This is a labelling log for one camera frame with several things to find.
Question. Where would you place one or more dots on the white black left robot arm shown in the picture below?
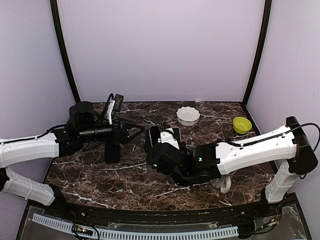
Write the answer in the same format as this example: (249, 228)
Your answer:
(85, 125)

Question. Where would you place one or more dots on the black left frame post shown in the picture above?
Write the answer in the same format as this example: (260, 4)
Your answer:
(63, 49)

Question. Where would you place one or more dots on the green bowl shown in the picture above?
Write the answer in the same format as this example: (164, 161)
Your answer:
(241, 125)

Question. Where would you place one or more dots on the black phone case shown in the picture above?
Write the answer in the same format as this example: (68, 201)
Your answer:
(147, 141)

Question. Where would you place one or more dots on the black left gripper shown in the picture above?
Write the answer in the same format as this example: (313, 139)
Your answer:
(121, 134)

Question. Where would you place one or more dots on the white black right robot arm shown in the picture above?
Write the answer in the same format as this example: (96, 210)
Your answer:
(206, 162)

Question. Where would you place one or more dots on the white mug orange inside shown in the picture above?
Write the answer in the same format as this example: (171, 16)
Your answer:
(224, 183)

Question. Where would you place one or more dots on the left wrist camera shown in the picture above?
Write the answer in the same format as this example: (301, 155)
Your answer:
(112, 107)

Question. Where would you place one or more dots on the black frame post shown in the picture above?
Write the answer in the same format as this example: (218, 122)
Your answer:
(258, 53)
(63, 49)

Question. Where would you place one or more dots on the white scalloped bowl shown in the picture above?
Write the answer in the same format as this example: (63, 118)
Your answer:
(188, 116)

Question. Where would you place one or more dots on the black right frame post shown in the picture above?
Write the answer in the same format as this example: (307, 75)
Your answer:
(258, 53)

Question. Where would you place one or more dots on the white slotted cable duct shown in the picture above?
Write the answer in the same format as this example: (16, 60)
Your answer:
(121, 231)

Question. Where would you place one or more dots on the black front rail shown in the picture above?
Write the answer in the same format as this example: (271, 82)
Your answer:
(239, 214)

